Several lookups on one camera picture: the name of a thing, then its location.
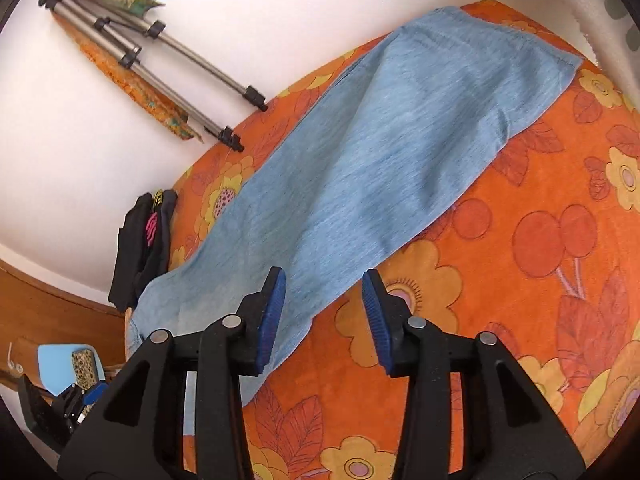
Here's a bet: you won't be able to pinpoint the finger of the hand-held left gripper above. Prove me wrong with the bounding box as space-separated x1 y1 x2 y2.
80 381 109 409

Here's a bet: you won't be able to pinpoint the leopard print pouch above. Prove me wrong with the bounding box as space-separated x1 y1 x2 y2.
70 350 101 391

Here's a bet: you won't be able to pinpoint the light blue denim pants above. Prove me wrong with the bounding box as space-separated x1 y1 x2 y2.
125 6 583 408

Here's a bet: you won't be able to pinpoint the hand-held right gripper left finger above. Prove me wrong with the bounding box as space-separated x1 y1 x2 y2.
56 266 287 480

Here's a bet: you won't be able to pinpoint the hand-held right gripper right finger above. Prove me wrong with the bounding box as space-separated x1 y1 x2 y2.
361 268 587 480

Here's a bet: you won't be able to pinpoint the green striped white cushion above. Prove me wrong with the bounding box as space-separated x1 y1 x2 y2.
535 0 640 68

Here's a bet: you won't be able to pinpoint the orange floral bedspread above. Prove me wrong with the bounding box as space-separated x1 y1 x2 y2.
167 0 640 480

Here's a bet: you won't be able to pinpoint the folded black clothes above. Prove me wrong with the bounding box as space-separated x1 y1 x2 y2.
107 189 178 313

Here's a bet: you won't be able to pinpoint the orange patterned scarf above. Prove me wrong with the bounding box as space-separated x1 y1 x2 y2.
50 0 206 146

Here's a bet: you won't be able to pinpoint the light blue chair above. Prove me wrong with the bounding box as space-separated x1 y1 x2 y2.
37 344 107 396

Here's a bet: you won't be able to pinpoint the silver tripod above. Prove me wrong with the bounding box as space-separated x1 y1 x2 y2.
39 0 268 153

